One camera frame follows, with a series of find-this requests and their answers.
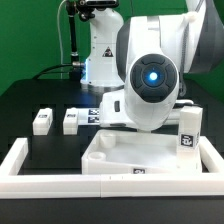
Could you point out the white desk top tray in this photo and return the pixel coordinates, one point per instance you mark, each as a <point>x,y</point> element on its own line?
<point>125,152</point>

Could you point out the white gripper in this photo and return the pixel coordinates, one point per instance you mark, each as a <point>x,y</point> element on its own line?
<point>118,110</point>

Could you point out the tag marker plate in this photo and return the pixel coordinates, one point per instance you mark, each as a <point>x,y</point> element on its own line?
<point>88,116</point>

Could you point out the white U-shaped fence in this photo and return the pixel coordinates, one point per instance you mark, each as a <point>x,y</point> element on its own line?
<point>14,185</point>

